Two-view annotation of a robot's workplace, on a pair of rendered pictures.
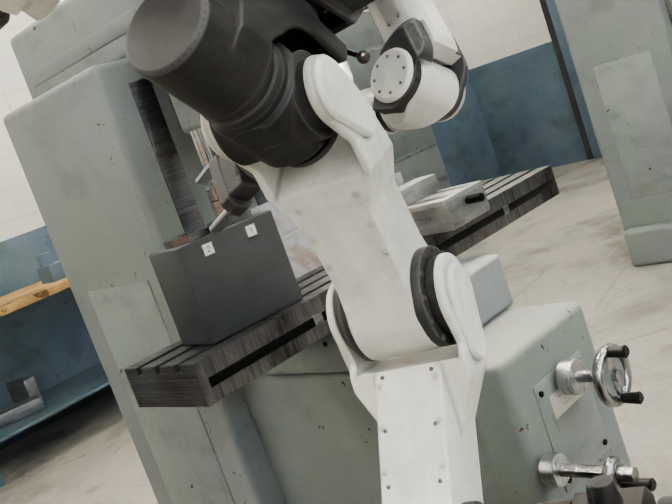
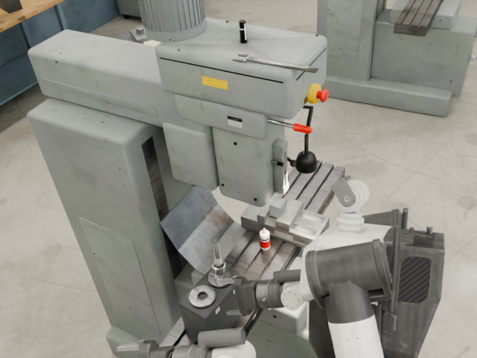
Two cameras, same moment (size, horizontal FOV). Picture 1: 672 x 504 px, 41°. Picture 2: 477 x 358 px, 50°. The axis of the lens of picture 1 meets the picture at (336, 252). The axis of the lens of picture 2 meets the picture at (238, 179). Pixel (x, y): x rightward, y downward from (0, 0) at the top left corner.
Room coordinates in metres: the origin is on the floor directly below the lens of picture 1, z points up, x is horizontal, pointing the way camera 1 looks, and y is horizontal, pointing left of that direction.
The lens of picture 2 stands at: (0.59, 0.35, 2.54)
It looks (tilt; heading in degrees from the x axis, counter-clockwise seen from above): 39 degrees down; 347
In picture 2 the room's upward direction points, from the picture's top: 6 degrees counter-clockwise
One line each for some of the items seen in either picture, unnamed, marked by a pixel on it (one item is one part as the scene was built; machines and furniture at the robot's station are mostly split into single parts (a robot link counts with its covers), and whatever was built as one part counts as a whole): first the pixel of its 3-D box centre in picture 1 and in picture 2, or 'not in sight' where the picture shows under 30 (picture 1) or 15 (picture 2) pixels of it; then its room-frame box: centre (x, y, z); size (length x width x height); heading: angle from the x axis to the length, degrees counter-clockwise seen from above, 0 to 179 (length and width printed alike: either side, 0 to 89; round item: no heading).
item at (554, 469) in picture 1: (593, 471); not in sight; (1.49, -0.30, 0.54); 0.22 x 0.06 x 0.06; 43
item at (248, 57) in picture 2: not in sight; (275, 63); (1.79, -0.07, 1.89); 0.24 x 0.04 x 0.01; 44
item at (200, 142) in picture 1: (206, 157); (216, 252); (1.74, 0.17, 1.28); 0.03 x 0.03 x 0.11
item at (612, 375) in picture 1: (595, 375); not in sight; (1.61, -0.38, 0.66); 0.16 x 0.12 x 0.12; 43
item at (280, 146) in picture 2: not in sight; (280, 167); (1.89, -0.11, 1.45); 0.04 x 0.04 x 0.21; 43
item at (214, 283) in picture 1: (226, 274); (214, 303); (1.71, 0.21, 1.06); 0.22 x 0.12 x 0.20; 127
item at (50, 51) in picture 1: (126, 22); (130, 79); (2.34, 0.30, 1.66); 0.80 x 0.23 x 0.20; 43
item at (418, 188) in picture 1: (409, 193); (289, 214); (2.05, -0.20, 1.05); 0.15 x 0.06 x 0.04; 134
